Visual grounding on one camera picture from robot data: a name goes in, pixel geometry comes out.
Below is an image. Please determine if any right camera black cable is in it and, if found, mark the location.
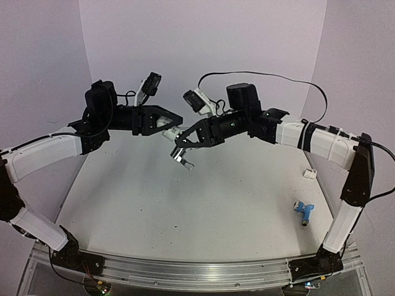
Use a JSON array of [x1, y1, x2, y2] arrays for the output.
[[197, 71, 395, 201]]

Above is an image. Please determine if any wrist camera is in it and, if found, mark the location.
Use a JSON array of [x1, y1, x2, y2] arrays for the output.
[[134, 72, 162, 107], [183, 88, 217, 117]]

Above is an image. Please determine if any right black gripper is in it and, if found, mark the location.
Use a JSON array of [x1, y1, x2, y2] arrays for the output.
[[173, 107, 248, 147]]

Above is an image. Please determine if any blue water faucet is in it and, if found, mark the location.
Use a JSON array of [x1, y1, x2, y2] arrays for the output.
[[293, 200, 315, 227]]

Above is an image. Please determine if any aluminium front rail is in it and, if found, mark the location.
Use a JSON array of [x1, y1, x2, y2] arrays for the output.
[[33, 244, 363, 292]]

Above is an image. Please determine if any right circuit board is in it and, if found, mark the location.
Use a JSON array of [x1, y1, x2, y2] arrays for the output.
[[304, 276, 327, 290]]

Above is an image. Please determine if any white pipe elbow fitting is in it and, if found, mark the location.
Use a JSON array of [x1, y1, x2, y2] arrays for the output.
[[157, 117, 183, 141]]

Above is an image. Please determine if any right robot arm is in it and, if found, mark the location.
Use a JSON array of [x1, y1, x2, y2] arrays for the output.
[[173, 83, 375, 279]]

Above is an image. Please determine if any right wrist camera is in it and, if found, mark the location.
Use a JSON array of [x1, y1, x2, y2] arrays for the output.
[[183, 88, 217, 117]]

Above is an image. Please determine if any circuit board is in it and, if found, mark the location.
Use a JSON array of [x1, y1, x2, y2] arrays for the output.
[[304, 276, 327, 290], [83, 277, 112, 296]]

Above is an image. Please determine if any small white pipe fitting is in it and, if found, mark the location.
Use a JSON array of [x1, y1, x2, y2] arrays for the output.
[[303, 168, 317, 179]]

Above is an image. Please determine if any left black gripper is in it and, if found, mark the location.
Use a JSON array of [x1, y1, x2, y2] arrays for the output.
[[97, 101, 183, 133]]

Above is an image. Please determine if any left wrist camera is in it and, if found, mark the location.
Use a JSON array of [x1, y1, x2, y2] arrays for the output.
[[134, 72, 162, 107]]

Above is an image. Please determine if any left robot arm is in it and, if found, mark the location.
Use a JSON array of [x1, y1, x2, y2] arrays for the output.
[[1, 80, 183, 270]]

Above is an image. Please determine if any chrome water faucet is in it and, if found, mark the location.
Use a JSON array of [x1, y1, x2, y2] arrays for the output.
[[170, 147, 194, 171]]

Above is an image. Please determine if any left circuit board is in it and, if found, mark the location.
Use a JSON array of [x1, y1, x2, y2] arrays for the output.
[[83, 277, 112, 296]]

